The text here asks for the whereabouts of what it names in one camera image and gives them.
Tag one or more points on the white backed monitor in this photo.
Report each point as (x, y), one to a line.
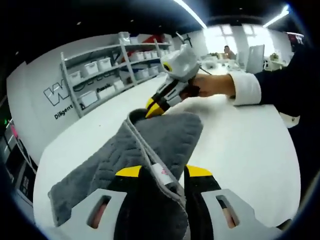
(255, 58)

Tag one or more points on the black camera stand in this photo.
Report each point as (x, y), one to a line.
(186, 40)

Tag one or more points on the person's right hand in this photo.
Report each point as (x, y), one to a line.
(215, 85)

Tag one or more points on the clear storage container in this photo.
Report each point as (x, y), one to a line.
(124, 38)

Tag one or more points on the grey towel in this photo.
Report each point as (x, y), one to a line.
(160, 135)

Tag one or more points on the dark red wall screen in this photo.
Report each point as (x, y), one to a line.
(296, 38)

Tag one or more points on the green exit light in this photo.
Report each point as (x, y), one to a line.
(5, 122)

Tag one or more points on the grey metal shelf rack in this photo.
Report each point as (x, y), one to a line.
(125, 57)

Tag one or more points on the long ceiling light strip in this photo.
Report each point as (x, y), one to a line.
(192, 13)

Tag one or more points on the potted plant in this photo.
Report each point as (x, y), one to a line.
(275, 57)

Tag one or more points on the black office chair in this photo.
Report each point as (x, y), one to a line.
(22, 175)

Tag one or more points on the short ceiling light strip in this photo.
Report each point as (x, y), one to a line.
(277, 16)

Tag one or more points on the row of white storage bins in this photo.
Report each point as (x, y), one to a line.
(90, 68)

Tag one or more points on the pink hanging tag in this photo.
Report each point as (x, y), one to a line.
(13, 130)

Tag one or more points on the red white box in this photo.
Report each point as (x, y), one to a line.
(152, 38)

